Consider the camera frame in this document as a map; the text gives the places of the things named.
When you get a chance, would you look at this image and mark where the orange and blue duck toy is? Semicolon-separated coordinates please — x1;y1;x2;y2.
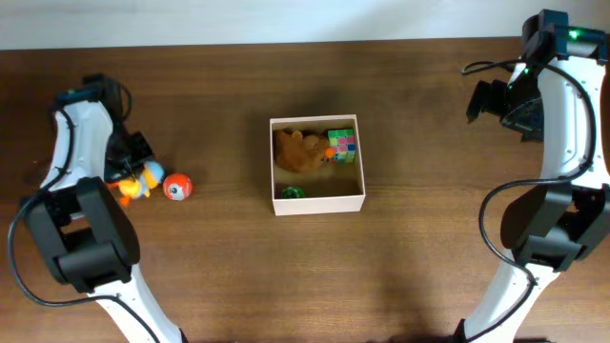
109;161;165;207

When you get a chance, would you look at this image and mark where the orange and grey ball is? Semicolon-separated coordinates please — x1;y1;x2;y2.
163;173;193;201

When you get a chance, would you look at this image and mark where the multicolour puzzle cube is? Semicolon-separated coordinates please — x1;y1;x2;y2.
327;129;356;163

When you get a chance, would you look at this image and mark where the brown plush animal toy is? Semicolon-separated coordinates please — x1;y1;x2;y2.
274;131;331;173

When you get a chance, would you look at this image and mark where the green round disc toy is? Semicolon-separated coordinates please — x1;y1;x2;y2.
280;186;305;199

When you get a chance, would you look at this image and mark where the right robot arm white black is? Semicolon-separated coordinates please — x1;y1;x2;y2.
453;10;609;342

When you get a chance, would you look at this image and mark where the pink open cardboard box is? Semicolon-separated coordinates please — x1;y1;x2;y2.
269;114;366;216

